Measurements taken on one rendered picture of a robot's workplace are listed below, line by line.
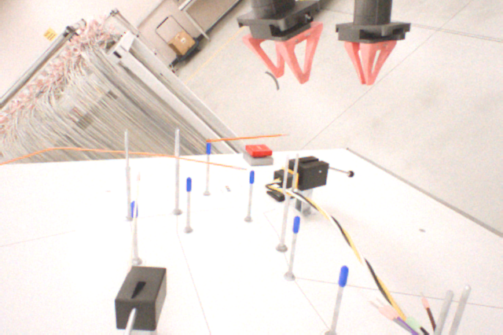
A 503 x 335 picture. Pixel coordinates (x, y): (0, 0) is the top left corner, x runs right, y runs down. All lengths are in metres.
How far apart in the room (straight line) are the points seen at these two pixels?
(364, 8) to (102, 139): 0.87
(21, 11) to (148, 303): 8.79
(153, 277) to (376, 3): 0.48
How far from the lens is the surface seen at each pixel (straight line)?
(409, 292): 0.49
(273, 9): 0.46
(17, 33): 9.11
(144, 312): 0.33
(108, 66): 1.08
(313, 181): 0.57
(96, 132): 1.18
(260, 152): 0.78
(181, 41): 7.74
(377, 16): 0.59
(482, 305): 0.53
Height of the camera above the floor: 1.48
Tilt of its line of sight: 28 degrees down
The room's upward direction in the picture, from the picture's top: 46 degrees counter-clockwise
